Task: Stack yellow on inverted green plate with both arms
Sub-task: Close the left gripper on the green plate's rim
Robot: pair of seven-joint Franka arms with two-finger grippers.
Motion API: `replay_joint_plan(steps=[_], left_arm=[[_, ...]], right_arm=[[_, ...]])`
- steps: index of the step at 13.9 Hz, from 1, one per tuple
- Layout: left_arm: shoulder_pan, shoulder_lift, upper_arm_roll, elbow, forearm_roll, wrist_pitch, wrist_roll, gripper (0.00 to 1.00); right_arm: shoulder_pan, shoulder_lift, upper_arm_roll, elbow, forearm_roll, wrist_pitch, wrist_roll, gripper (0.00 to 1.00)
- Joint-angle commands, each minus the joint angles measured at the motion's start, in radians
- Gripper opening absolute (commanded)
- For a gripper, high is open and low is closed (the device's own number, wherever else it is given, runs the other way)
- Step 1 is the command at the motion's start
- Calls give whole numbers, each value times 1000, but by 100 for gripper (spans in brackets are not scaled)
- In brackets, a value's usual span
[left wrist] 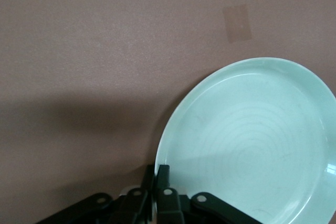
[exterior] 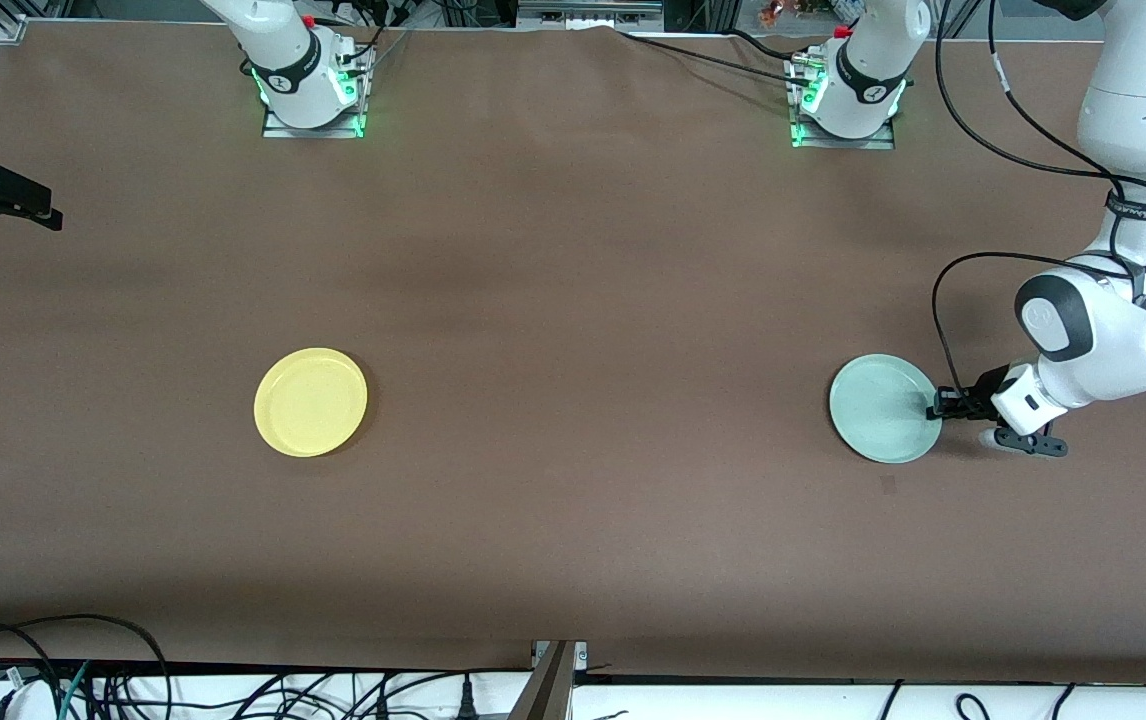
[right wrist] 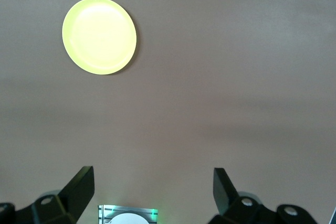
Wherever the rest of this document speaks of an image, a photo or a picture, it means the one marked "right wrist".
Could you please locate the yellow round plate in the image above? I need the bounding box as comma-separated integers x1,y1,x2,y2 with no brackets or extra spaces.
61,0,138,75

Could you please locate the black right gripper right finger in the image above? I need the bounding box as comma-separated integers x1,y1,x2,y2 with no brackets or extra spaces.
209,167,320,224

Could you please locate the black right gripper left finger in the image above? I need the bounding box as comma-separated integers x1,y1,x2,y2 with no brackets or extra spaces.
0,166,95,224

